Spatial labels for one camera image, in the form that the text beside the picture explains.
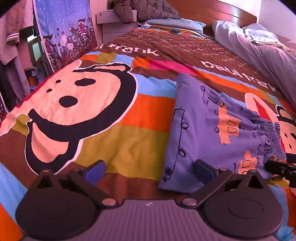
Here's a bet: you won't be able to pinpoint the blue printed pajama pant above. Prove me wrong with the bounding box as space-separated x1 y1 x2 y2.
159 73 286 193

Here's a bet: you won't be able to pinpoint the colorful paul frank bedspread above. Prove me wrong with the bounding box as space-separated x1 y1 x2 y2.
1 28 295 240

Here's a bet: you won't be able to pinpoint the grey lavender duvet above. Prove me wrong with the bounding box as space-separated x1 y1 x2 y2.
212 20 295 108

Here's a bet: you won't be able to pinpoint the floral sheet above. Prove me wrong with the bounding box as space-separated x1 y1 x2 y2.
250 40 296 55

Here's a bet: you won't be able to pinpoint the hanging pink clothes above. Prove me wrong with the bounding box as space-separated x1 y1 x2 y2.
1 1 34 110

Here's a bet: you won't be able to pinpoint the light blue pillow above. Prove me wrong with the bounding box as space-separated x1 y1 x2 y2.
242 24 281 44
141 18 206 34

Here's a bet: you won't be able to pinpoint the white bedside shelf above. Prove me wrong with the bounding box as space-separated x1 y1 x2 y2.
96 10 138 43

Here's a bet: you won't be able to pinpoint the blue bicycle print curtain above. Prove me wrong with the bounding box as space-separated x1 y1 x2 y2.
33 0 97 72

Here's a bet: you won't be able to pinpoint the wooden headboard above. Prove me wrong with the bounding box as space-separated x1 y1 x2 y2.
168 0 257 36

